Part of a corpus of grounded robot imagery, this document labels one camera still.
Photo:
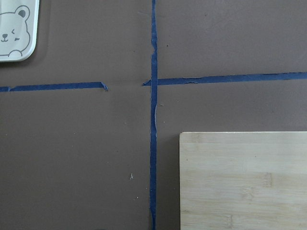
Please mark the cream bear tray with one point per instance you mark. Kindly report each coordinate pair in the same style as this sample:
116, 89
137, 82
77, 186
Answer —
18, 29

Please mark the bamboo cutting board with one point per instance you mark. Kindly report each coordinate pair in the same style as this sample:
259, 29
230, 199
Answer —
243, 180

